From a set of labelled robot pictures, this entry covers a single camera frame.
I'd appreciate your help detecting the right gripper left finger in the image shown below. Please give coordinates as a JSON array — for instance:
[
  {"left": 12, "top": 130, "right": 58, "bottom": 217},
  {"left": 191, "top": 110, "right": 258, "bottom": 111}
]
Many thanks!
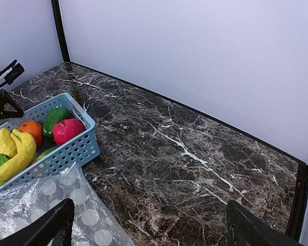
[{"left": 0, "top": 198, "right": 74, "bottom": 246}]

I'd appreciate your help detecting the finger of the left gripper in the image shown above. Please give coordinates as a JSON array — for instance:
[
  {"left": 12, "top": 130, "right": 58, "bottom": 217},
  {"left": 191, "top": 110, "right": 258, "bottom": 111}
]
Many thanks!
[{"left": 0, "top": 89, "right": 24, "bottom": 119}]

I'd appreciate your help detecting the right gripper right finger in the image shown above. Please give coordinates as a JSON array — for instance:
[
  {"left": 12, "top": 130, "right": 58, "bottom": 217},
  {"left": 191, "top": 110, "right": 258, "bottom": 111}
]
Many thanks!
[{"left": 225, "top": 200, "right": 300, "bottom": 246}]

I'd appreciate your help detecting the clear dotted zip bag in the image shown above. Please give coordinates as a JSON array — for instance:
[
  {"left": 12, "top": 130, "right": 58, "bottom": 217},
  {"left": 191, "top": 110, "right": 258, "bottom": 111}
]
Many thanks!
[{"left": 0, "top": 161, "right": 136, "bottom": 246}]

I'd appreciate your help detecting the blue perforated plastic basket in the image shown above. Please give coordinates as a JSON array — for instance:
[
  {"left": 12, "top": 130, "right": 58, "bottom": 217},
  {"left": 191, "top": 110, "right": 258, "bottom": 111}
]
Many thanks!
[{"left": 0, "top": 92, "right": 102, "bottom": 197}]

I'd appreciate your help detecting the orange toy orange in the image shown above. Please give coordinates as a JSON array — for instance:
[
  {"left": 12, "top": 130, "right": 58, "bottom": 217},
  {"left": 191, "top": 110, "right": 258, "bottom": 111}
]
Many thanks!
[{"left": 19, "top": 120, "right": 44, "bottom": 148}]

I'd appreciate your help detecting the yellow toy banana bunch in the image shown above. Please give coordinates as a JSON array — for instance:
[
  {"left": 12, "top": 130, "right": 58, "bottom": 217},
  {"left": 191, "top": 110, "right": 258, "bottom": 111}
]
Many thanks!
[{"left": 0, "top": 128, "right": 36, "bottom": 187}]

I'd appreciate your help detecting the green toy bell pepper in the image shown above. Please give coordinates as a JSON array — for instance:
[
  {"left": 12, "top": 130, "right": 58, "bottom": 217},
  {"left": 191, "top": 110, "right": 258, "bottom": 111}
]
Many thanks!
[{"left": 42, "top": 108, "right": 74, "bottom": 142}]

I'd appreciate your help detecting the green toy mango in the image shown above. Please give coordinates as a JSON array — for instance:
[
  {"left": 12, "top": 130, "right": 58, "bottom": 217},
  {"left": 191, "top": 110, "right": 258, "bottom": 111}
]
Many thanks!
[{"left": 30, "top": 146, "right": 58, "bottom": 165}]

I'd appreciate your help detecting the red toy apple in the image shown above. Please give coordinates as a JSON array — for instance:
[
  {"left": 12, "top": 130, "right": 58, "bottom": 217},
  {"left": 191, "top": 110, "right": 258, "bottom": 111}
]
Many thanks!
[{"left": 53, "top": 118, "right": 85, "bottom": 146}]

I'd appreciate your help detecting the right black frame post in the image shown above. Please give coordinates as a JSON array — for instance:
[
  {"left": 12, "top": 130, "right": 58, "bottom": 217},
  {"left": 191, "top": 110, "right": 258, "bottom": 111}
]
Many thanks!
[{"left": 285, "top": 163, "right": 308, "bottom": 241}]

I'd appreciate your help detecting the black frame post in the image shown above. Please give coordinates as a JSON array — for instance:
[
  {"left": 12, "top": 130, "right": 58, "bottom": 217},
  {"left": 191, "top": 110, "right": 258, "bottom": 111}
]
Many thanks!
[
  {"left": 51, "top": 0, "right": 70, "bottom": 63},
  {"left": 285, "top": 163, "right": 308, "bottom": 241}
]

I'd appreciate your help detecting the left black frame post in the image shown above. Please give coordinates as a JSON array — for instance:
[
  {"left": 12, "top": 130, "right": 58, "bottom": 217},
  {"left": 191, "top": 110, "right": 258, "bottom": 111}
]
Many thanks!
[{"left": 51, "top": 0, "right": 70, "bottom": 63}]

